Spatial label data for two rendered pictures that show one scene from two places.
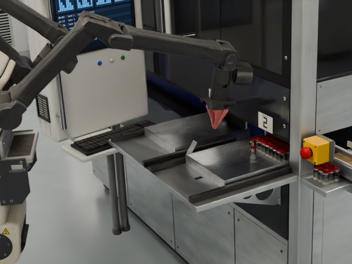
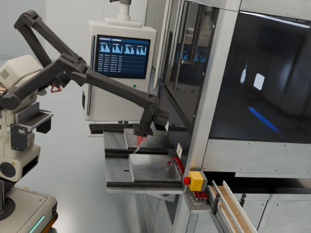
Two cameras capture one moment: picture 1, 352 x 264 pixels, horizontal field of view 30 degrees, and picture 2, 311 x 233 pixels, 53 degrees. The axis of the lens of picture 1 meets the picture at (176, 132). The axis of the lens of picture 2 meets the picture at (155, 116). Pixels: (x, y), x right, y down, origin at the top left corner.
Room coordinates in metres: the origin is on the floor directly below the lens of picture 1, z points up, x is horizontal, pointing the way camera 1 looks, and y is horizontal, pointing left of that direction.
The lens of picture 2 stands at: (0.65, -0.53, 1.85)
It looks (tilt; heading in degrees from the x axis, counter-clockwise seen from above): 23 degrees down; 14
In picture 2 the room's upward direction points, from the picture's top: 9 degrees clockwise
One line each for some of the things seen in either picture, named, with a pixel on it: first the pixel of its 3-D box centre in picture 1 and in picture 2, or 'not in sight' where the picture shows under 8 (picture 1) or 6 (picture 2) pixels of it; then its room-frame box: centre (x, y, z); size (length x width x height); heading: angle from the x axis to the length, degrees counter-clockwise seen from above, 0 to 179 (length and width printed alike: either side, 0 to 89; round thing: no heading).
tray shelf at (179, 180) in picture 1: (204, 155); (143, 156); (2.26, -0.10, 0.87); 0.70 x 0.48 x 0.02; 28
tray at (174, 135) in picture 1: (196, 131); (150, 140); (2.44, -0.08, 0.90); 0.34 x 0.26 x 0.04; 118
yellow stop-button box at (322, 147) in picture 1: (317, 149); (196, 180); (1.97, -0.46, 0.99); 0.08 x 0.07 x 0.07; 118
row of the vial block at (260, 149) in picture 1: (270, 151); (179, 168); (2.19, -0.34, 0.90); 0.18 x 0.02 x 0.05; 28
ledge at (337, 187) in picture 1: (329, 182); (200, 203); (1.98, -0.51, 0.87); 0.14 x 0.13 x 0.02; 118
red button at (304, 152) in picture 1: (307, 152); (187, 180); (1.95, -0.42, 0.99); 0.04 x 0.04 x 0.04; 28
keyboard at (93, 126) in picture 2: (118, 135); (116, 127); (2.64, 0.25, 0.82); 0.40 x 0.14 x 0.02; 126
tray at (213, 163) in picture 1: (244, 160); (160, 168); (2.14, -0.24, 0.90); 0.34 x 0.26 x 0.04; 118
